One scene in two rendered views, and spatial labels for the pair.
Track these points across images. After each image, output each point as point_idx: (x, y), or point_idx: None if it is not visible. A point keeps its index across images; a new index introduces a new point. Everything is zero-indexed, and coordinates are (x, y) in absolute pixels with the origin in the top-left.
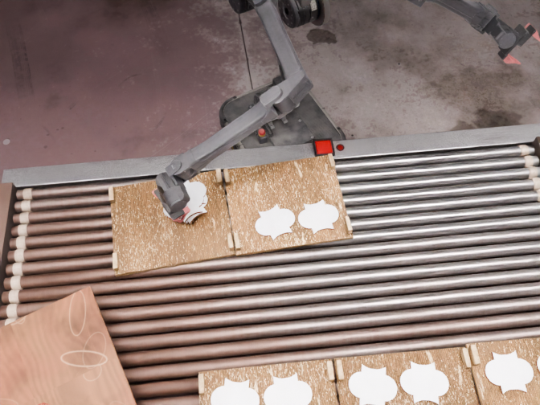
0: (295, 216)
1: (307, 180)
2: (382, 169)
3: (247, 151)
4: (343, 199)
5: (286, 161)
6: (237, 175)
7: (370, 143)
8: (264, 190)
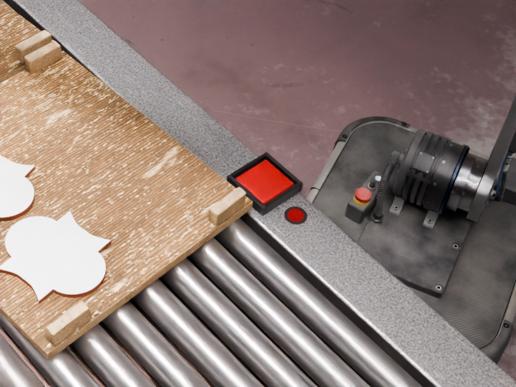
0: (27, 214)
1: (144, 191)
2: (309, 329)
3: (146, 68)
4: (150, 288)
5: (164, 133)
6: (64, 74)
7: (362, 268)
8: (58, 133)
